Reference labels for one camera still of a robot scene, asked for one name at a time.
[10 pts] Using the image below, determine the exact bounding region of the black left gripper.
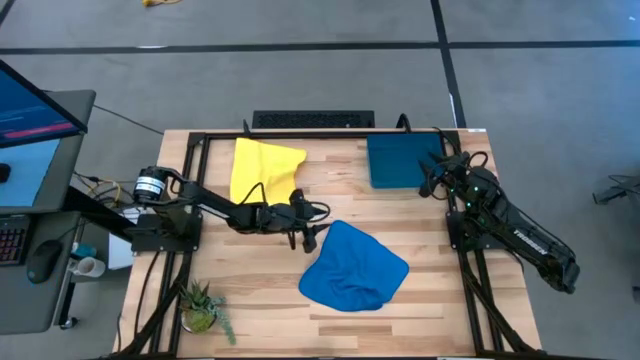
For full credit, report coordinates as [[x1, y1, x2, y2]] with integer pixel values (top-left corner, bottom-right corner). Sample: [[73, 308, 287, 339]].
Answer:
[[259, 188, 332, 254]]

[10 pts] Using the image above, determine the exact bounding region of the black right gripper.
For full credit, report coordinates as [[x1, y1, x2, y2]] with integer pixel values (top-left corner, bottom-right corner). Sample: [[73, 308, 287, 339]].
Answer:
[[418, 151, 501, 211]]

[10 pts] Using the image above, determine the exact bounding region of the blue microfiber towel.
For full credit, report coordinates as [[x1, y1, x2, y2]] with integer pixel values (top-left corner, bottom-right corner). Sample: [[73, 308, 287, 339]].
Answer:
[[298, 219, 411, 313]]

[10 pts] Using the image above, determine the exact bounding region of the yellow microfiber towel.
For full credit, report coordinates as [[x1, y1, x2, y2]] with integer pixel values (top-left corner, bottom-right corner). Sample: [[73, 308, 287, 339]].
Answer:
[[229, 137, 308, 206]]

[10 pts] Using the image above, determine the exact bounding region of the folded dark teal cloth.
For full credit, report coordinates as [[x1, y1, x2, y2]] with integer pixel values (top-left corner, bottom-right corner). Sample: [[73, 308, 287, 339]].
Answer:
[[366, 132, 446, 190]]

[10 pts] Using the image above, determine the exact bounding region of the potted green succulent plant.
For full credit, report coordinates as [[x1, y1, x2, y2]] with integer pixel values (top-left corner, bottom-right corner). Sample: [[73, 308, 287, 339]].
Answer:
[[178, 279, 238, 346]]

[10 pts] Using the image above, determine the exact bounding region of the white box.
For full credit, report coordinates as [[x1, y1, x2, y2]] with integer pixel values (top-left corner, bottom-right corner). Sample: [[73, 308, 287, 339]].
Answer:
[[107, 206, 142, 272]]

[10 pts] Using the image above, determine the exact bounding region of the black metal beam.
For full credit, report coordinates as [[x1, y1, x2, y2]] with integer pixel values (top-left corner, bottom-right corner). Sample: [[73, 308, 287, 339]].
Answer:
[[62, 185, 136, 242]]

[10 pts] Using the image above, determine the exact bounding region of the white mug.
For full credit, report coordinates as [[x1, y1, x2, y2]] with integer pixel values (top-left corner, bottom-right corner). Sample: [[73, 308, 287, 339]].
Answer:
[[67, 255, 107, 279]]

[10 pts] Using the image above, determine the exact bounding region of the teal cup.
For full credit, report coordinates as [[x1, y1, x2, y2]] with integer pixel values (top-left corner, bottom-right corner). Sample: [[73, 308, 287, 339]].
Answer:
[[72, 242, 98, 260]]

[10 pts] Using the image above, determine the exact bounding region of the black computer mouse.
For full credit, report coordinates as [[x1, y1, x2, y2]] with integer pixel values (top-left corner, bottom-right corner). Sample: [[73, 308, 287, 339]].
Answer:
[[25, 239, 65, 286]]

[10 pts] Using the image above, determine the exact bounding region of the grey computer desk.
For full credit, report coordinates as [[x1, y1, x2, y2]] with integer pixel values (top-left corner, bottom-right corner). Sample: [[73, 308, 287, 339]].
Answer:
[[0, 89, 98, 336]]

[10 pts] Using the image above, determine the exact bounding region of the black backlit keyboard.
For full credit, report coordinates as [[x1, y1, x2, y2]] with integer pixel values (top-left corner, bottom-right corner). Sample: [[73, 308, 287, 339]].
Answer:
[[0, 214, 32, 268]]

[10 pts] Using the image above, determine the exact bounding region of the black computer monitor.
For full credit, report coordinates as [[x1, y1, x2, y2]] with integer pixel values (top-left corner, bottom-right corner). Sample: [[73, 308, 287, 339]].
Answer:
[[0, 58, 90, 150]]

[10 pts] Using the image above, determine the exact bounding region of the black left wrist camera cable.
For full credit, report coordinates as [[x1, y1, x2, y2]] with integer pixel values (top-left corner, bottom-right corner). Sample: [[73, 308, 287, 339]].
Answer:
[[238, 181, 332, 224]]

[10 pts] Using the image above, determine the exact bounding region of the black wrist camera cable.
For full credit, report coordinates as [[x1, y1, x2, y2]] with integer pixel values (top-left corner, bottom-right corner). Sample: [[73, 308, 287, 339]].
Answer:
[[238, 181, 332, 224], [424, 149, 490, 202]]

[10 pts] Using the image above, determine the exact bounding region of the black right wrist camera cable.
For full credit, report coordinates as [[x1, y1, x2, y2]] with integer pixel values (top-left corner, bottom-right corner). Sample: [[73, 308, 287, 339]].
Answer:
[[424, 149, 490, 202]]

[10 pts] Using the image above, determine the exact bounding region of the long black hanging cable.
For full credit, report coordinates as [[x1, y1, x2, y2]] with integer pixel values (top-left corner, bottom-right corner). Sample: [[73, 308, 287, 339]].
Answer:
[[396, 113, 451, 151]]

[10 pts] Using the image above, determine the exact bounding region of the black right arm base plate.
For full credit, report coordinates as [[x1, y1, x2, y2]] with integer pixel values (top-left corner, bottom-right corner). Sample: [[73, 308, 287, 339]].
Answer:
[[446, 209, 501, 251]]

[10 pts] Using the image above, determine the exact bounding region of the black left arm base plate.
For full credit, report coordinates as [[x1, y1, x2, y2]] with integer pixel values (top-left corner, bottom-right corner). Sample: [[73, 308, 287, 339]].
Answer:
[[130, 212, 204, 254]]

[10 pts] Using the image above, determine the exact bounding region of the thin yellow wire loop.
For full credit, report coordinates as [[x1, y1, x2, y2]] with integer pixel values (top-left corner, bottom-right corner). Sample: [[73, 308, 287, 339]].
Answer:
[[87, 178, 124, 207]]

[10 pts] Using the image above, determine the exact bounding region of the thin black cable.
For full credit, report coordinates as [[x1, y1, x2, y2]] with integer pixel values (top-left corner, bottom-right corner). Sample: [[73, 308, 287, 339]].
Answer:
[[92, 103, 166, 136]]

